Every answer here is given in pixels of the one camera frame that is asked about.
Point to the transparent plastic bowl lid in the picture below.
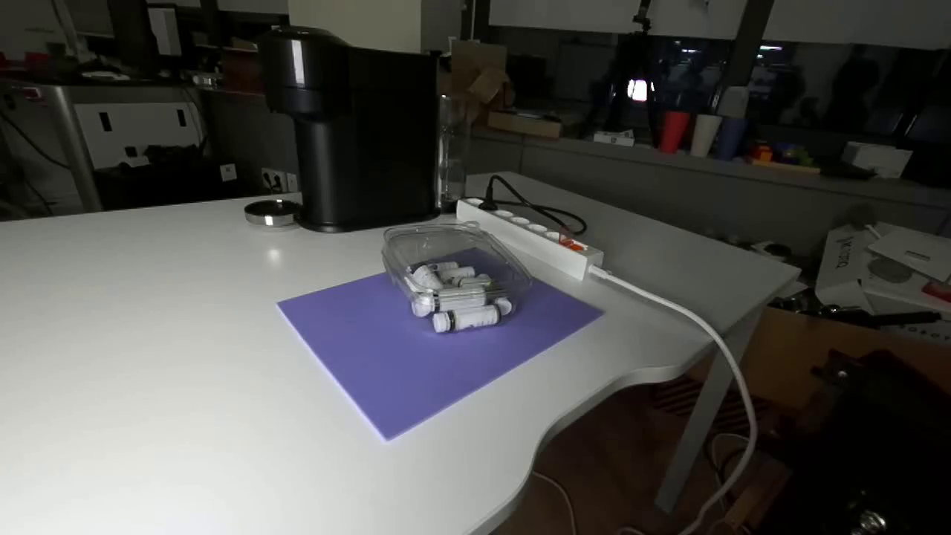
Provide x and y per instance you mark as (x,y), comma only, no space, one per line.
(435,241)

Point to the transparent plastic bowl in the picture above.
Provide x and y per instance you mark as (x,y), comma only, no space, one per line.
(499,284)

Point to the open cardboard box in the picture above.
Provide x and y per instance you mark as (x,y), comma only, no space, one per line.
(479,83)

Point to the white plastic cylinder vial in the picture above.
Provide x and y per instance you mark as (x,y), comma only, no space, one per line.
(429,275)
(467,319)
(450,299)
(477,281)

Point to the white power strip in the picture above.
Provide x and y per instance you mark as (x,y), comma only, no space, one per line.
(538,235)

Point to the clear coffee machine water tank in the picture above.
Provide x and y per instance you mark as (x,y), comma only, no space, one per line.
(452,149)

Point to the purple rectangular mat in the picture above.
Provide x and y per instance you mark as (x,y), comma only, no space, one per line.
(397,367)

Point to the black coffee machine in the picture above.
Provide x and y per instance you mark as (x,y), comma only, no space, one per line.
(366,129)

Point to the round metal cup coaster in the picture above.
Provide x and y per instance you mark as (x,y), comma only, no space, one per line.
(269,211)

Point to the red cup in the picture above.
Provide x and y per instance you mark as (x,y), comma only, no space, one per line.
(675,132)

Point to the white cup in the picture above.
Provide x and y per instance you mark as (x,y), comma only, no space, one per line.
(704,135)

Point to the grey metal table leg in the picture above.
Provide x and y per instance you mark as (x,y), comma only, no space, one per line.
(703,416)

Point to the blue cup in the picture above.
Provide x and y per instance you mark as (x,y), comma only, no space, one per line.
(730,137)

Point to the white drawer cabinet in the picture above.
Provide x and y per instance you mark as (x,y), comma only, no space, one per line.
(134,129)

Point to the white printed carton box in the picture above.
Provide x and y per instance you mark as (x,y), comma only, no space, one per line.
(878,267)

